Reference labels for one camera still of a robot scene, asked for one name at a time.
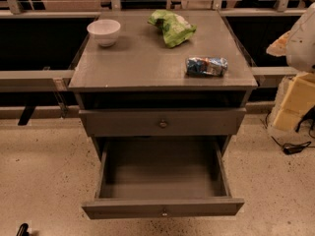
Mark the grey metal rail right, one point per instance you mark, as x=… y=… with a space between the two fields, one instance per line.
x=270 y=77

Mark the grey wooden drawer cabinet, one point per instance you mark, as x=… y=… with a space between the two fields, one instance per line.
x=140 y=72

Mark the grey metal rail left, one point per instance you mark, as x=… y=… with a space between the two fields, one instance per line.
x=32 y=81

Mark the black object at floor corner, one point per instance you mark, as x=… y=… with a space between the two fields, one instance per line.
x=23 y=230

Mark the blue snack packet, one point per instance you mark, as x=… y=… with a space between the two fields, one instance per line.
x=206 y=66

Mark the white ceramic bowl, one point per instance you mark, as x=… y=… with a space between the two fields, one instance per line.
x=104 y=32

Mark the yellow foam-tipped gripper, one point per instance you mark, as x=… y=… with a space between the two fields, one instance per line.
x=302 y=46

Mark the black power adapter with cable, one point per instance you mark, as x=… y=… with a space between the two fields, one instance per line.
x=290 y=148

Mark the grey drawer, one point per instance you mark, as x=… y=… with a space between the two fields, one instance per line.
x=162 y=177
x=162 y=122

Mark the grey top drawer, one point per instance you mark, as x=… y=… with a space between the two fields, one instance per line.
x=162 y=122

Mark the green chip bag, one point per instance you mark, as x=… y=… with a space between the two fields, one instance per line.
x=175 y=29

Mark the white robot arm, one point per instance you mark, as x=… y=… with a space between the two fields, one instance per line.
x=298 y=44

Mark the grey metal rail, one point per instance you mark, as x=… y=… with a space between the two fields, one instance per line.
x=32 y=81
x=270 y=77

